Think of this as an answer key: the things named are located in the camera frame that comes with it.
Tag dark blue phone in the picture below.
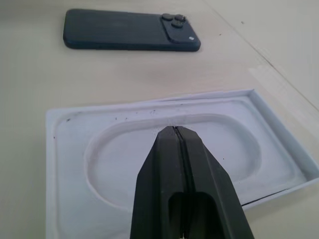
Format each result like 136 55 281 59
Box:
62 8 201 52

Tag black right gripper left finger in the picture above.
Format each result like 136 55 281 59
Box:
130 125 186 239

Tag white phone box base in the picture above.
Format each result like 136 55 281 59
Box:
45 88 319 239

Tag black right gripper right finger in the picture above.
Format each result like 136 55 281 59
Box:
174 126 256 239

